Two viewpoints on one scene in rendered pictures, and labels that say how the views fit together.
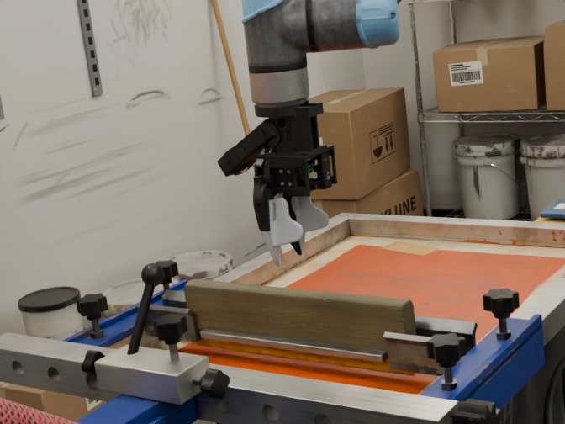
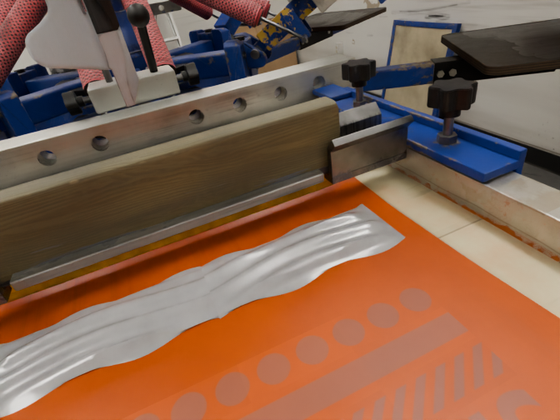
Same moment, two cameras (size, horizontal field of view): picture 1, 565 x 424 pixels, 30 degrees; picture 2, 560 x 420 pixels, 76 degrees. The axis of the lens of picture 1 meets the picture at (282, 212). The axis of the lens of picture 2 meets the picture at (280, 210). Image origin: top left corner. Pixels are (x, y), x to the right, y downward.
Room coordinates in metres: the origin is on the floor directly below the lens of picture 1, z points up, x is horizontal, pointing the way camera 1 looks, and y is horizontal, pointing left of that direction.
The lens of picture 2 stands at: (1.63, -0.19, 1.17)
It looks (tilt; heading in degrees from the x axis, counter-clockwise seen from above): 33 degrees down; 127
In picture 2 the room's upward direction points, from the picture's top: 10 degrees counter-clockwise
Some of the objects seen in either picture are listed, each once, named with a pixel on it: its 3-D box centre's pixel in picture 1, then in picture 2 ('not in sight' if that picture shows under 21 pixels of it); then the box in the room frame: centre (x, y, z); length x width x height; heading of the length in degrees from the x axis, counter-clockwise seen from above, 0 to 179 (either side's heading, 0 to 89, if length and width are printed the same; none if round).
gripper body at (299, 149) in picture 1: (291, 148); not in sight; (1.34, -0.02, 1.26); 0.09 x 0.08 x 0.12; 55
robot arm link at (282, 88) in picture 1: (281, 86); not in sight; (1.35, -0.02, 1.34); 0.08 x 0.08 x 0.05
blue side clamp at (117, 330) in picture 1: (136, 333); (396, 140); (1.51, 0.24, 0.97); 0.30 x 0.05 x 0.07; 144
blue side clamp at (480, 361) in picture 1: (479, 381); not in sight; (1.18, -0.21, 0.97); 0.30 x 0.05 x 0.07; 144
